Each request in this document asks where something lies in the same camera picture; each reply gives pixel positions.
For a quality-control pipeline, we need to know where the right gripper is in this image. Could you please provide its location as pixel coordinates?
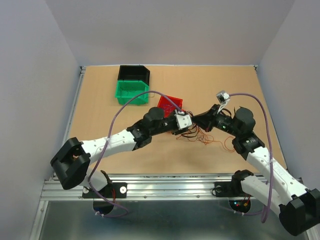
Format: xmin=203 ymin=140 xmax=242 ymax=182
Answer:
xmin=189 ymin=104 xmax=241 ymax=137

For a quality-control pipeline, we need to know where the black cable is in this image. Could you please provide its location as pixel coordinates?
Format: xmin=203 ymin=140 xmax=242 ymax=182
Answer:
xmin=172 ymin=124 xmax=201 ymax=141

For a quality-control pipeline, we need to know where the orange wire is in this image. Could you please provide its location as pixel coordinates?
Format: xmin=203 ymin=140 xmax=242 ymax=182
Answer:
xmin=189 ymin=124 xmax=238 ymax=152

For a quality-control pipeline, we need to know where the blue white twisted wire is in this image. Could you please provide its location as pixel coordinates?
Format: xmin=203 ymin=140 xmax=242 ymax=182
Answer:
xmin=161 ymin=102 xmax=177 ymax=113

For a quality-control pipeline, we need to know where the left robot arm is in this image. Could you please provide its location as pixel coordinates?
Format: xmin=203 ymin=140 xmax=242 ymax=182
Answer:
xmin=50 ymin=107 xmax=193 ymax=197

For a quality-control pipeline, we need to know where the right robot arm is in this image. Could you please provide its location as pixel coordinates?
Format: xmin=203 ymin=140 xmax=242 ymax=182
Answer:
xmin=191 ymin=104 xmax=320 ymax=236

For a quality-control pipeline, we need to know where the red bin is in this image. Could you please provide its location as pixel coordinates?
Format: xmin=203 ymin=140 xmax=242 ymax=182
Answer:
xmin=157 ymin=95 xmax=183 ymax=118

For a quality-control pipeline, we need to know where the green bin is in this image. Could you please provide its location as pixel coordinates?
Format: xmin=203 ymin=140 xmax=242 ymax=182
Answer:
xmin=115 ymin=80 xmax=150 ymax=106

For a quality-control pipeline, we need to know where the black bin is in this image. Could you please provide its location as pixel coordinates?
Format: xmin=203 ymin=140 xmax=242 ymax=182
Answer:
xmin=117 ymin=65 xmax=150 ymax=85

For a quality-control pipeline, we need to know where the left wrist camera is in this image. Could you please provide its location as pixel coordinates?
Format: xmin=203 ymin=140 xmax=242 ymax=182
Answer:
xmin=174 ymin=111 xmax=193 ymax=130

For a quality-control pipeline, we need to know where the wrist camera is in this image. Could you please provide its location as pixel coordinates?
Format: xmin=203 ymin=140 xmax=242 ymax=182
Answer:
xmin=216 ymin=90 xmax=230 ymax=113
xmin=174 ymin=111 xmax=193 ymax=130

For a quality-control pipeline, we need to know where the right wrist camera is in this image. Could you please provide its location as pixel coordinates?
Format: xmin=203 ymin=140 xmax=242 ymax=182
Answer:
xmin=216 ymin=90 xmax=230 ymax=113

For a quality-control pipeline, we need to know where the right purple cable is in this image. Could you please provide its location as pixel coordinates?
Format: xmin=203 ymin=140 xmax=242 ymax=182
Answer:
xmin=227 ymin=92 xmax=274 ymax=224

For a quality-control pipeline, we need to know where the aluminium rail frame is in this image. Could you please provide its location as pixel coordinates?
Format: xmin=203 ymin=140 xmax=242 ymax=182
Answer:
xmin=29 ymin=65 xmax=320 ymax=240

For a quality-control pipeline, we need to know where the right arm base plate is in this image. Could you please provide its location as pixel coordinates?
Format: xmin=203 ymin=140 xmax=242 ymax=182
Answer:
xmin=211 ymin=181 xmax=246 ymax=198

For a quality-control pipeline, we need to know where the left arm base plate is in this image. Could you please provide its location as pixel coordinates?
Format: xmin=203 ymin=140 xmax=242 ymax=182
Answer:
xmin=82 ymin=182 xmax=128 ymax=199

